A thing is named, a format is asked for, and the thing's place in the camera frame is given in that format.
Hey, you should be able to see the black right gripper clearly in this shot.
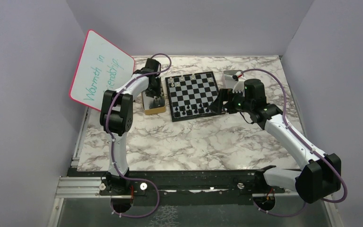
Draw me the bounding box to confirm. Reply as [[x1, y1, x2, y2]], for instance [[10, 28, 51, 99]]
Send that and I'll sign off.
[[208, 88, 253, 114]]

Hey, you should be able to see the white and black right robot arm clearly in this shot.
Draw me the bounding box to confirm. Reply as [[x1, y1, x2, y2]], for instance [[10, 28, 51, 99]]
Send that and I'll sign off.
[[209, 79, 342, 203]]

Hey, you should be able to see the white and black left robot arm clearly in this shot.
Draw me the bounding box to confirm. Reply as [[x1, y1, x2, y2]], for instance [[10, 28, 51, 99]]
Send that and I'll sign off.
[[100, 58, 164, 194]]

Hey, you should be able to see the silver metal tin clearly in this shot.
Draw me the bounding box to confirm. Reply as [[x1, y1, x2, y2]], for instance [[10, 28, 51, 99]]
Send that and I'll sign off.
[[222, 70, 241, 89]]

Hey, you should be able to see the black and white chessboard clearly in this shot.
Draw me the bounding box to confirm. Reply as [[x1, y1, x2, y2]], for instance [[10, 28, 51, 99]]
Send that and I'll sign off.
[[165, 71, 219, 122]]

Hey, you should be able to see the pink framed whiteboard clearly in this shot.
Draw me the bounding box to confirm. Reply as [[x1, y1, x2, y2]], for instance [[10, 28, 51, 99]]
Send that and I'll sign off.
[[69, 30, 135, 111]]

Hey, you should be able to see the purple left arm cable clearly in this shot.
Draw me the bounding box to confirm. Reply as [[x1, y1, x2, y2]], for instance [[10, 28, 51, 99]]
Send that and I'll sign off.
[[105, 53, 173, 219]]

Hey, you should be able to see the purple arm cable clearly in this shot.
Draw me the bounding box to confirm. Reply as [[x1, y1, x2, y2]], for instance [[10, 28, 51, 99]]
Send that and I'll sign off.
[[238, 68, 348, 218], [105, 53, 173, 219]]

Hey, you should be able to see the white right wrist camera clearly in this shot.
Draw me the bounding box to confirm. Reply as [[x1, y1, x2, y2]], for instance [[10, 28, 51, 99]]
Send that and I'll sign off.
[[232, 71, 246, 93]]

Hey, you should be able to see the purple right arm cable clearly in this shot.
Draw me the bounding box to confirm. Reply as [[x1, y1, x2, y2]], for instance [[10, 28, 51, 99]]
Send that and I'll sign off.
[[238, 68, 348, 218]]

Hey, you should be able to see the aluminium extrusion rail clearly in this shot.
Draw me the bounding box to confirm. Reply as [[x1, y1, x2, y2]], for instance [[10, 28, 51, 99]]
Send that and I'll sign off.
[[55, 176, 107, 199]]

